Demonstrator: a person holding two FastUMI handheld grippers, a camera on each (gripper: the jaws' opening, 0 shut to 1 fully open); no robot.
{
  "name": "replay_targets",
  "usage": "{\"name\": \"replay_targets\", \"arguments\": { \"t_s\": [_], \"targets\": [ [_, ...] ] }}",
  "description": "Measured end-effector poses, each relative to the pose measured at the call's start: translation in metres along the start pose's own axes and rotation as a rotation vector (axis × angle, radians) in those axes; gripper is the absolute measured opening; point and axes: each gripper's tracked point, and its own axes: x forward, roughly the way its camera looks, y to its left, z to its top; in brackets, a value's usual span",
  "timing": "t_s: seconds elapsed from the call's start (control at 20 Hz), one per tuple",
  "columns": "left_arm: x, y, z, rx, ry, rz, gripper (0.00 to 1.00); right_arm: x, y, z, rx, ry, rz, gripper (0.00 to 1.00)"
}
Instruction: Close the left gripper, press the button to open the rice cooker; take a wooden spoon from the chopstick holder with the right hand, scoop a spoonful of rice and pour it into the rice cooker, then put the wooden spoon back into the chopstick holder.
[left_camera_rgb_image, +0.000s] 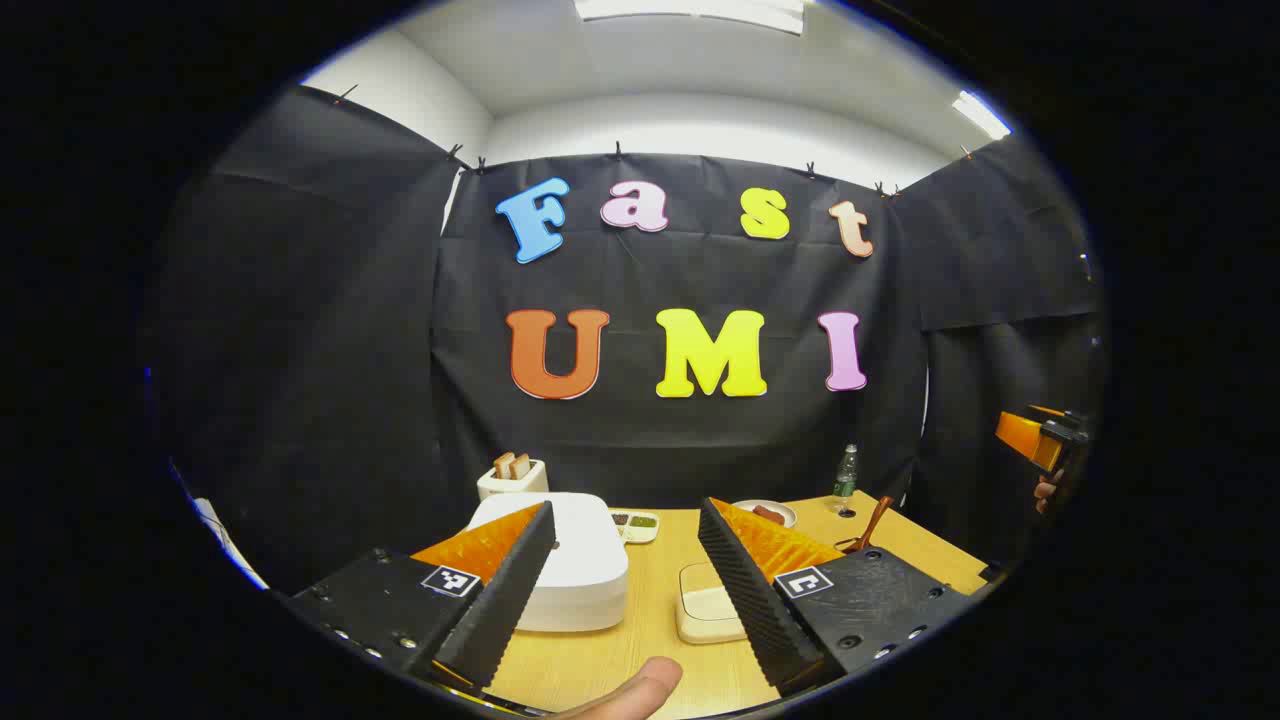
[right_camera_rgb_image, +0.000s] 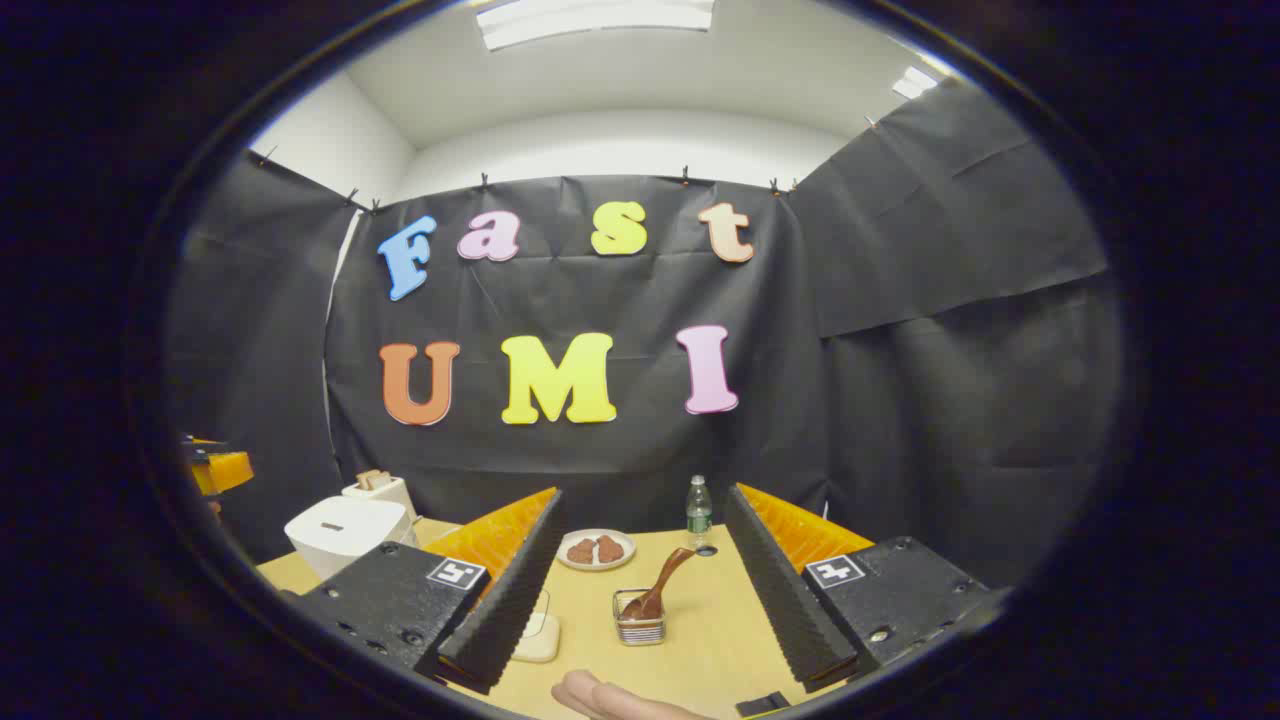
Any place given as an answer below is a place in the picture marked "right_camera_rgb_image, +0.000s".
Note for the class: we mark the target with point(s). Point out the white toaster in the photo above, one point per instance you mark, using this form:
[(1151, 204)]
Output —
[(385, 493)]

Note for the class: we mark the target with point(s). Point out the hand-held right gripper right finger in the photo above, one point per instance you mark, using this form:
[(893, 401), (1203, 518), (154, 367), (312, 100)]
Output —
[(780, 590)]

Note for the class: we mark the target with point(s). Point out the black backdrop cloth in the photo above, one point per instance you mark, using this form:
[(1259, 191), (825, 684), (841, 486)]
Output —
[(620, 460)]

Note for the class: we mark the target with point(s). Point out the brown wooden spoon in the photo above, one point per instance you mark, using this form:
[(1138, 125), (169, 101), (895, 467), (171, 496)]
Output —
[(672, 572)]

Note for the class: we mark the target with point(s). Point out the cream box of rice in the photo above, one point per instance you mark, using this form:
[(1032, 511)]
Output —
[(540, 640)]

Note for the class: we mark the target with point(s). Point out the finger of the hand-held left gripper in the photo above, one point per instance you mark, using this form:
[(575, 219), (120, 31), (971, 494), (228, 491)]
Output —
[(225, 470)]

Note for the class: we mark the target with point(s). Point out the brown food piece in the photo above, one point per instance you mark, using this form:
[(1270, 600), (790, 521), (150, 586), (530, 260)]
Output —
[(610, 548), (581, 551)]

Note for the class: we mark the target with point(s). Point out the long ceiling light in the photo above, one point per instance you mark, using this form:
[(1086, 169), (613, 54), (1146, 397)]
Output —
[(595, 20)]

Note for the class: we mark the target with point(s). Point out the clear plastic lid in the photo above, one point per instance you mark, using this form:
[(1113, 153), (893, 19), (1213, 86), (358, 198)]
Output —
[(543, 603)]

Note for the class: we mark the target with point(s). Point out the clear water bottle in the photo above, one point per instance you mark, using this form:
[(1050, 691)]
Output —
[(699, 515)]

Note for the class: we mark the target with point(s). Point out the small ceiling light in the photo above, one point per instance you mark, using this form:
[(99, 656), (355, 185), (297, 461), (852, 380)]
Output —
[(915, 82)]

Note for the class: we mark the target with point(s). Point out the white rice cooker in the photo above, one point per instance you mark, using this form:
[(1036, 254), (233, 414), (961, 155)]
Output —
[(345, 530)]

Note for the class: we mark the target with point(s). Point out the white plate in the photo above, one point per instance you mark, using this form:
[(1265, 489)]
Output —
[(596, 566)]

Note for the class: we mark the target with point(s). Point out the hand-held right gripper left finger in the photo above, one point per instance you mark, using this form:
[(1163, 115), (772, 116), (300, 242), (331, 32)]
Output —
[(510, 600)]

